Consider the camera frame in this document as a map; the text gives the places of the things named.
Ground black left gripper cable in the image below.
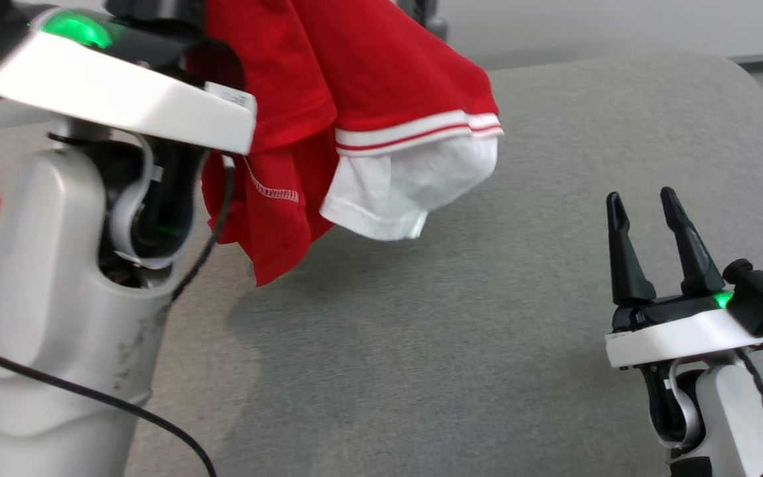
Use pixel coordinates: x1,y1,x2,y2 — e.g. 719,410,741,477
170,156,234,303

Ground grey partition post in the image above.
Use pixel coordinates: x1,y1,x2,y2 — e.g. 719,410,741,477
395,0,450,42

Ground black left camera cable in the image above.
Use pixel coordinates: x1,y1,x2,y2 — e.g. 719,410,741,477
0,337,218,477

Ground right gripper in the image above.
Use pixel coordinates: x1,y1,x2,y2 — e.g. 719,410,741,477
605,187,763,370

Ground red Bulls 23 jersey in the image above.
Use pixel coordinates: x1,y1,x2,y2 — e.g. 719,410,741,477
186,0,505,287

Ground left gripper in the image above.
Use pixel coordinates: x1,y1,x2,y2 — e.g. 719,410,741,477
0,0,257,157

